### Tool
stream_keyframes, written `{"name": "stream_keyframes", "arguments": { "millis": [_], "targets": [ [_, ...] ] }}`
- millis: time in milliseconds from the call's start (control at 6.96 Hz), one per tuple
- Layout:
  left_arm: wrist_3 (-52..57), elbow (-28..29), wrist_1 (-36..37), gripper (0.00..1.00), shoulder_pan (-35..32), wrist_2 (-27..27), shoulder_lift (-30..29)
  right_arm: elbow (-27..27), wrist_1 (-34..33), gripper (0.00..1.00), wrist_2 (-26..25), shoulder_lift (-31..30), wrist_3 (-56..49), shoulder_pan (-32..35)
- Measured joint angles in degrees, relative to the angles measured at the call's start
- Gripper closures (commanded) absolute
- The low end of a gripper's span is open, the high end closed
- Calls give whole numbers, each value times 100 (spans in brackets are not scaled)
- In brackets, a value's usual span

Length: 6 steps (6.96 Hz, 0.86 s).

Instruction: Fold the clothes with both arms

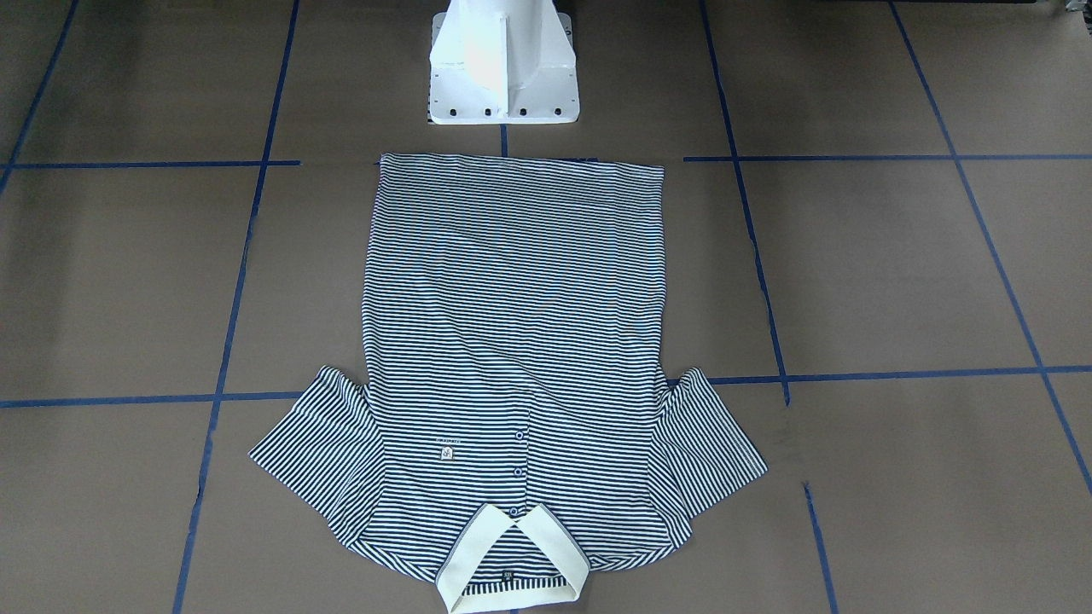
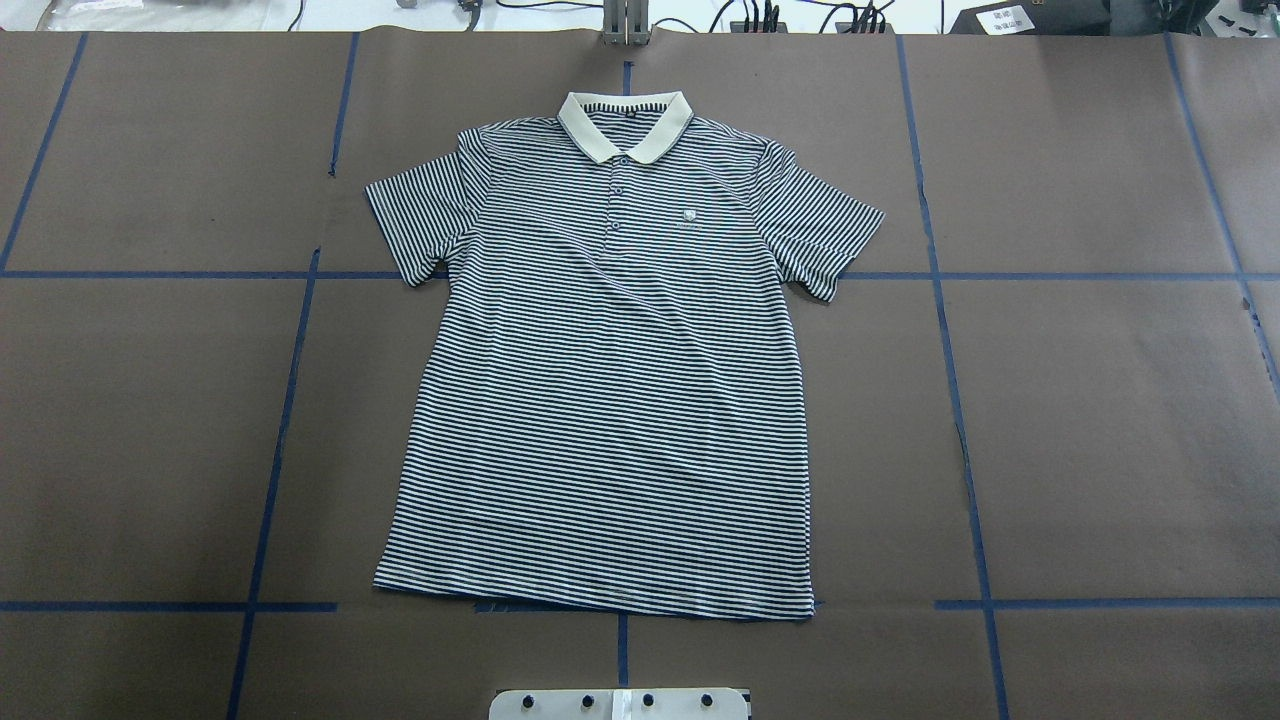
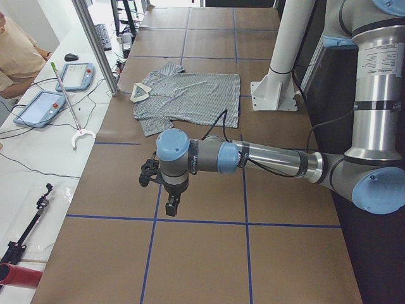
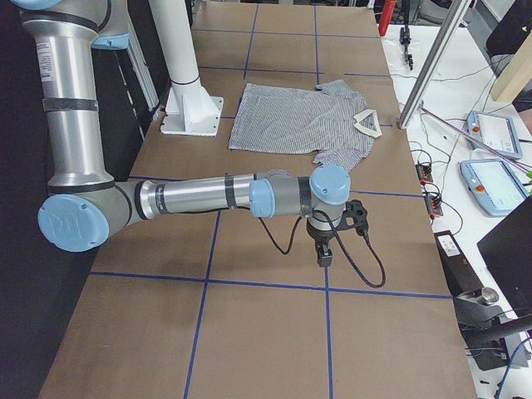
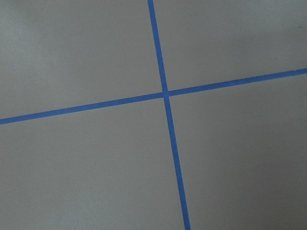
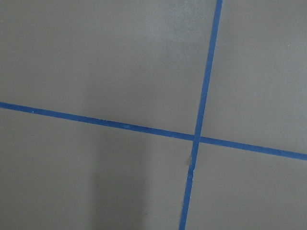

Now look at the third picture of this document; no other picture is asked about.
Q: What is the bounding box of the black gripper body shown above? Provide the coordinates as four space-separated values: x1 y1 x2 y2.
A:
164 182 189 201

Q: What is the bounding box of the striped polo shirt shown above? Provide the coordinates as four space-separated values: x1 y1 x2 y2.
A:
130 61 240 137

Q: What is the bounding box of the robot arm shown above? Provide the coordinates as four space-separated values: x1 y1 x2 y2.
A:
143 1 404 216

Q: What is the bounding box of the far teach pendant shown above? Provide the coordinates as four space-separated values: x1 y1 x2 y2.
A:
59 62 95 92

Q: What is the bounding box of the teach pendant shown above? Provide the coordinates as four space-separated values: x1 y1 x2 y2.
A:
13 91 66 128
59 62 95 92

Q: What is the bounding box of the near teach pendant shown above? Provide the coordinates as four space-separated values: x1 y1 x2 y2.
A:
13 91 66 128

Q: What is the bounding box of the black tripod stick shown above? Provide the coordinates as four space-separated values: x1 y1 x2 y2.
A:
0 182 54 265

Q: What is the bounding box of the black computer mouse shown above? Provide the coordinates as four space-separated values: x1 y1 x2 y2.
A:
64 53 78 62

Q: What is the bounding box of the red cylinder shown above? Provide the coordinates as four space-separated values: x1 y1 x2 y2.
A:
1 263 43 289

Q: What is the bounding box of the reacher grabber tool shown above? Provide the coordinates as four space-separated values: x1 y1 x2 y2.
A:
50 62 96 151

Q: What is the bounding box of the black keyboard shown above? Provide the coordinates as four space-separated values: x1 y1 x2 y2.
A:
94 23 112 51

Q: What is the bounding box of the seated person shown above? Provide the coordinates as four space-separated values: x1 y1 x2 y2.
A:
1 14 53 99

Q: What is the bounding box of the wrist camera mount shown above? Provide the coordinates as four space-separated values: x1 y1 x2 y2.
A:
139 151 164 187

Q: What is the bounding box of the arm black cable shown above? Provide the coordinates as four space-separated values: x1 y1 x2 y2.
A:
202 109 358 178

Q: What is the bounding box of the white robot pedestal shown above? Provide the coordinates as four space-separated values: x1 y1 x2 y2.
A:
251 0 315 111

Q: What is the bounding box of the aluminium frame post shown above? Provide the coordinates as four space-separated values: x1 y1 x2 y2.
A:
72 0 119 96

